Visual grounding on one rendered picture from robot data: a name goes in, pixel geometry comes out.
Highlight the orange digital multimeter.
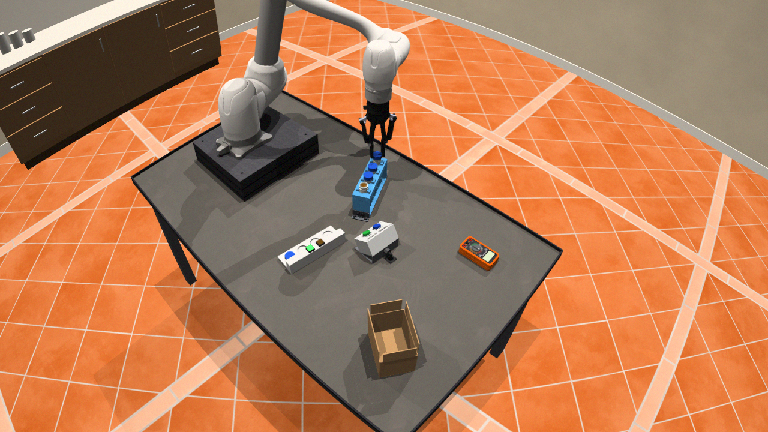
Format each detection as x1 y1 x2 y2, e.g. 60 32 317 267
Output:
459 236 499 271

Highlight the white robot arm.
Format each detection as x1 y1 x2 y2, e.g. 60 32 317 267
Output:
216 0 410 160

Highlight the dark grey table edge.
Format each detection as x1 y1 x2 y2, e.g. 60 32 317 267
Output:
131 90 563 432

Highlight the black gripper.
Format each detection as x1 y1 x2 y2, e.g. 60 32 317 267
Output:
359 101 397 158

